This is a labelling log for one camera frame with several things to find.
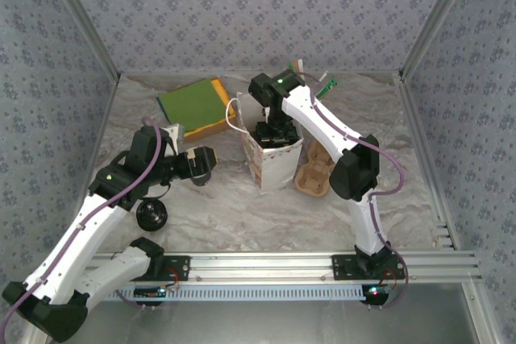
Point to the green striped wrapped straw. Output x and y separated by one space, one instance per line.
291 67

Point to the aluminium corner post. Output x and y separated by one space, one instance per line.
435 17
83 17

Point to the tan wrapped stirrer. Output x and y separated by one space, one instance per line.
299 64

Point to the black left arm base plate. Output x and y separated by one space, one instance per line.
181 269

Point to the aluminium left corner post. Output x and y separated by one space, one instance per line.
83 17

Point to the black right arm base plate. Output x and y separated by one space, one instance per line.
342 267

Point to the brown pulp cup carrier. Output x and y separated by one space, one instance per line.
312 179

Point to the grey metal sheet panel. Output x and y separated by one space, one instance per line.
262 324

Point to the aluminium back rail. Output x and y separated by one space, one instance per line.
161 73

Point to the aluminium right corner post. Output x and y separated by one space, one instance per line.
435 17

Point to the black plastic cup lid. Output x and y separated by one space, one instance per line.
151 217

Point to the black white paper cup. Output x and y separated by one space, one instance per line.
202 181

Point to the white cartoon print paper bag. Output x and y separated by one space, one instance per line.
278 168

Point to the blue paper napkin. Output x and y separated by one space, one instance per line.
162 107

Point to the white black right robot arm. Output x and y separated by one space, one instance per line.
326 122

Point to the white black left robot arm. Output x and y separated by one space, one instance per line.
76 239

